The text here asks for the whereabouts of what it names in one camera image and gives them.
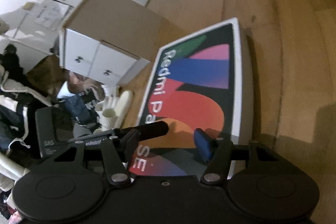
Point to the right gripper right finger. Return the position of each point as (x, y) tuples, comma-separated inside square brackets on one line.
[(216, 153)]

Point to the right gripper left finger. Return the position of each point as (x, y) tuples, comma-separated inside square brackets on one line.
[(116, 150)]

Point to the Redmi Pad SE box lid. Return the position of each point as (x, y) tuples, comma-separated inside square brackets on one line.
[(201, 85)]

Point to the dark printed clothing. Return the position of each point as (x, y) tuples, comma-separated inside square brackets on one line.
[(79, 96)]

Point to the white slipper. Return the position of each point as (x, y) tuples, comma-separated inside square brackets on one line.
[(107, 117)]

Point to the cream slipper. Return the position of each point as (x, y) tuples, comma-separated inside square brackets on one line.
[(121, 106)]

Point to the white drawer cabinet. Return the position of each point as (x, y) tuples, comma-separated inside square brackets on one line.
[(111, 41)]

